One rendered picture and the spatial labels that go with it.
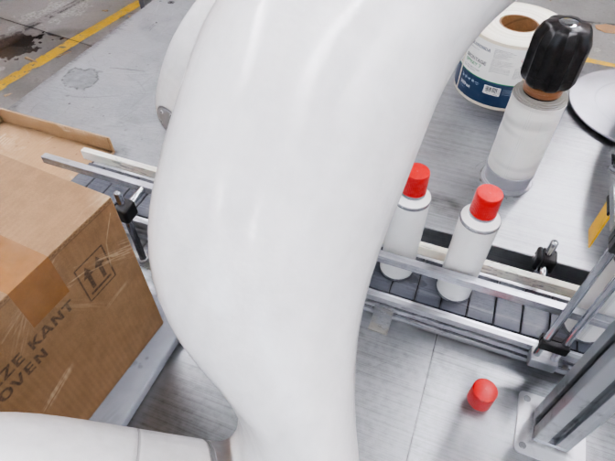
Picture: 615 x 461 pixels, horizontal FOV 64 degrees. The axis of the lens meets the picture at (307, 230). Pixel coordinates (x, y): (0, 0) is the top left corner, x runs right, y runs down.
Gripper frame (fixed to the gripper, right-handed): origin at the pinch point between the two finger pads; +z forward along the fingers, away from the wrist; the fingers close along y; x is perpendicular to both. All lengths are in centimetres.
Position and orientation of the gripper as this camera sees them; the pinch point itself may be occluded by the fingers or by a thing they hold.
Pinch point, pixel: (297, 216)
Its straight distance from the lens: 76.8
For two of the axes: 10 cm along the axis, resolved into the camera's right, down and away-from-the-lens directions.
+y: 3.6, -7.0, 6.2
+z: 3.2, 7.1, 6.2
